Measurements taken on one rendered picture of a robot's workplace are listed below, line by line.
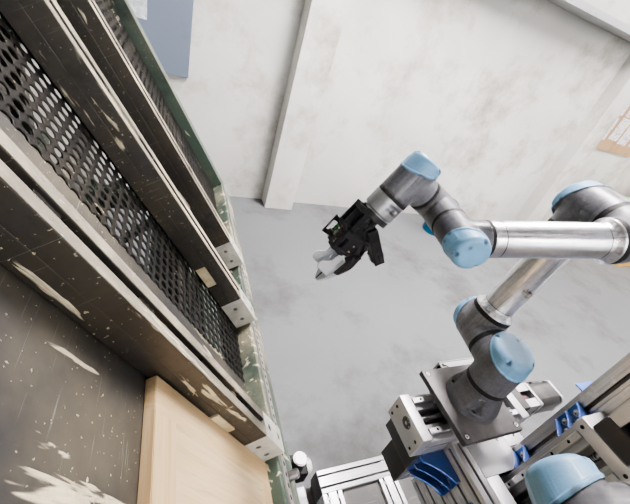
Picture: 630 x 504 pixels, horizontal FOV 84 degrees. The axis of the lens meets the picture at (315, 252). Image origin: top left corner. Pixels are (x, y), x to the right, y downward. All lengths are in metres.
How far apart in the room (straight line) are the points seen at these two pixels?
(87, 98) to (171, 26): 2.52
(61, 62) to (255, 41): 2.67
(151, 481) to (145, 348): 0.17
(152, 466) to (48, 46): 0.69
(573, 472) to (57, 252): 0.58
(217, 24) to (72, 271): 3.01
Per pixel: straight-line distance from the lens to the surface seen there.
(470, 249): 0.69
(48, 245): 0.47
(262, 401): 1.09
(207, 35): 3.37
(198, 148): 1.95
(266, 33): 3.43
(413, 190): 0.75
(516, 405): 1.39
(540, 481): 0.49
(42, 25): 0.83
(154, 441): 0.58
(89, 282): 0.49
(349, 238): 0.75
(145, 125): 1.17
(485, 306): 1.11
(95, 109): 0.85
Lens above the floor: 1.82
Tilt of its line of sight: 33 degrees down
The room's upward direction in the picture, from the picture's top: 19 degrees clockwise
